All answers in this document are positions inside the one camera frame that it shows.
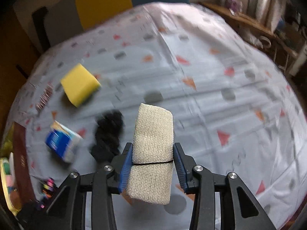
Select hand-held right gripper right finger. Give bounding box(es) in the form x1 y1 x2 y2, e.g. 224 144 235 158
173 142 276 230

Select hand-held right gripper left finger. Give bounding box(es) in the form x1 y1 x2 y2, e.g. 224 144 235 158
47 142 133 230

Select colourful small toy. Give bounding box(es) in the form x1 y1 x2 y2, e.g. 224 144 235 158
42 177 57 208

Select beige gauze roll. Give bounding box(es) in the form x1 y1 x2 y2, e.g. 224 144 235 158
126 103 173 205

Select pink cloth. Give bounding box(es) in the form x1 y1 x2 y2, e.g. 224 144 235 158
3 175 18 204

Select black hair piece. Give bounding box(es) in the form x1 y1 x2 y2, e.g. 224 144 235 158
91 109 124 163

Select gold tin box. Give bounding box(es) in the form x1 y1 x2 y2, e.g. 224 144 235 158
0 121 36 217

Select blue tissue packet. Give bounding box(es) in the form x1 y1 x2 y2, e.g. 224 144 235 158
45 120 83 164

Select yellow sponge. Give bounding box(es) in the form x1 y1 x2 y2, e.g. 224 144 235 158
60 63 102 108

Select patterned scrunchie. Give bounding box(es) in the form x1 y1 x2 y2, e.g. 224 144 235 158
35 83 54 112

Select printed bed sheet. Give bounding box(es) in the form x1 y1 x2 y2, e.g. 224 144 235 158
5 2 305 230

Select white mug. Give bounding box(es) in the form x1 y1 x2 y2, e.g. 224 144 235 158
254 35 272 49

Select wooden desk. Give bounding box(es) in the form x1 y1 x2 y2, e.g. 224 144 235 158
200 1 307 77

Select grey yellow blue headboard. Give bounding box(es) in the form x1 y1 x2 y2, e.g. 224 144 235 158
13 0 190 53

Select purple boxes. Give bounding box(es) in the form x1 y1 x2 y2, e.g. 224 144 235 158
217 0 243 12

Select grey curtain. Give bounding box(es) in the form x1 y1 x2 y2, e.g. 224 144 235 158
248 0 288 31

